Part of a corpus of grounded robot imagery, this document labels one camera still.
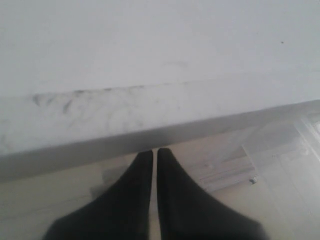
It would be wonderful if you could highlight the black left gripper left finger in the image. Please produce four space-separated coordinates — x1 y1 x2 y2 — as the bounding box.
43 151 154 240

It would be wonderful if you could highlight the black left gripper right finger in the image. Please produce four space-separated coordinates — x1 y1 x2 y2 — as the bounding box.
156 148 269 240

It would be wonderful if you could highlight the clear plastic bin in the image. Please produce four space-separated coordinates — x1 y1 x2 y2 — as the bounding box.
194 113 320 240

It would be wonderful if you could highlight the white plastic drawer cabinet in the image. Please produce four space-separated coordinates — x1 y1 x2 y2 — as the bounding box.
0 0 320 183

